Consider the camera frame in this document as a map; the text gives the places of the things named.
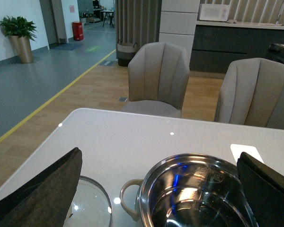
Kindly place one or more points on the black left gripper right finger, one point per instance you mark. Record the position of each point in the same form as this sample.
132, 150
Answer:
264, 190

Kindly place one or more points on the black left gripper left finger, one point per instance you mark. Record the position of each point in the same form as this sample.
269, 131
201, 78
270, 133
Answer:
44, 201

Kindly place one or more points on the glass pot lid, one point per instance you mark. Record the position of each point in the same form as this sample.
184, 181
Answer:
90, 207

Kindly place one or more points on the white electric cooking pot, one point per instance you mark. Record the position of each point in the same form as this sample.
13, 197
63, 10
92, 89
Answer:
190, 190

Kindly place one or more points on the gold plant pot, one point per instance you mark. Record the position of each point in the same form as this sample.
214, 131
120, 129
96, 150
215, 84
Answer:
23, 48

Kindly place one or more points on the right beige upholstered chair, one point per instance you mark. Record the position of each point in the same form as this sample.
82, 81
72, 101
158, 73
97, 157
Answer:
252, 93

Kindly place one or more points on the beige upholstered chair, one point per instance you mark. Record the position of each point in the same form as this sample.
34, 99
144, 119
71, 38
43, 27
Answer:
252, 93
157, 79

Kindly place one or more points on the dark kitchen counter cabinet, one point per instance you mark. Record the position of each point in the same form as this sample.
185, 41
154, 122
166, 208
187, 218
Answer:
218, 44

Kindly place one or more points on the left beige upholstered chair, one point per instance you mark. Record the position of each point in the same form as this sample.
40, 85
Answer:
157, 79

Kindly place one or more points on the red fire extinguisher box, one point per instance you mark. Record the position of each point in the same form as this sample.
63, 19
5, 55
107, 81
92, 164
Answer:
77, 29

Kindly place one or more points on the green potted plant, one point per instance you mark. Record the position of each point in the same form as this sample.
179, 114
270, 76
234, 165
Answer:
18, 26

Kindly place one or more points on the white microwave oven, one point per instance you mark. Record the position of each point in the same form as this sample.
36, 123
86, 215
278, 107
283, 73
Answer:
213, 12

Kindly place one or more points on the woven basket with handles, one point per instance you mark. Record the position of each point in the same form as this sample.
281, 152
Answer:
125, 52

